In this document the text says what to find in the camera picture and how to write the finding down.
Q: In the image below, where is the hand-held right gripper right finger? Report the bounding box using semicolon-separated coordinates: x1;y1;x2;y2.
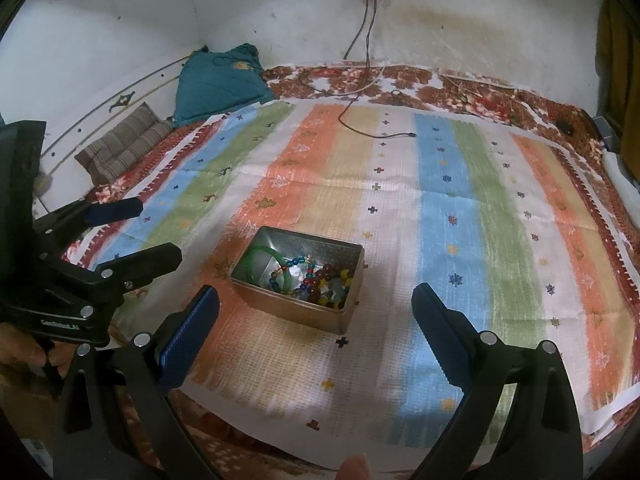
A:
411;282;586;480

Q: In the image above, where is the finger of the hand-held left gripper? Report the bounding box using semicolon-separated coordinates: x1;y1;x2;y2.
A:
95;242;183;294
35;196;145;249

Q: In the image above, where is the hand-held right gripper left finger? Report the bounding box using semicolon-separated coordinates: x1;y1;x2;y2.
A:
52;284;221;480

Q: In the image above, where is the green jade bangle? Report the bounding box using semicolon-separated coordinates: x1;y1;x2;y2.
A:
245;246;293;293

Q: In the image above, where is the metal tin box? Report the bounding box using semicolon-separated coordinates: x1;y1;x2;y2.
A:
230;226;365;335

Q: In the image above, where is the blue and red bead bracelet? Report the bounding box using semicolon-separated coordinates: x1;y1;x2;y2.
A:
269;256;321;296

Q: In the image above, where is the person's left hand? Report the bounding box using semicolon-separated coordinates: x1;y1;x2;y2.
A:
0;322;68;377

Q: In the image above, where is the brown striped cushion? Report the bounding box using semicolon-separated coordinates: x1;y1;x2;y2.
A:
74;101;173;183

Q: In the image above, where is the striped pastel blanket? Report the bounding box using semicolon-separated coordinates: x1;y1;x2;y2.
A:
80;100;640;448

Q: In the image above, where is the person's toe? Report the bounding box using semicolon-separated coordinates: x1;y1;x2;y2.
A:
336;452;371;480

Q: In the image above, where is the teal embroidered cushion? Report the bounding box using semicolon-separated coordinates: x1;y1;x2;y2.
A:
172;42;276;128

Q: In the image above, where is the white padded cloth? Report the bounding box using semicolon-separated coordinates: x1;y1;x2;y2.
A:
595;115;640;196

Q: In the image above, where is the yellow curtain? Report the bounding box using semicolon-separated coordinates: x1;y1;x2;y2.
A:
595;0;640;136

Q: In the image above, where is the thin white cord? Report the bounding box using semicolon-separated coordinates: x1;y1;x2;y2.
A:
440;72;518;93

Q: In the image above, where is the white cable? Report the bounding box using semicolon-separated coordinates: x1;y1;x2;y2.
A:
300;0;388;97

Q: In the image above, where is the black cable with plug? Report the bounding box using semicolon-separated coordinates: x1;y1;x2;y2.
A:
338;0;417;139

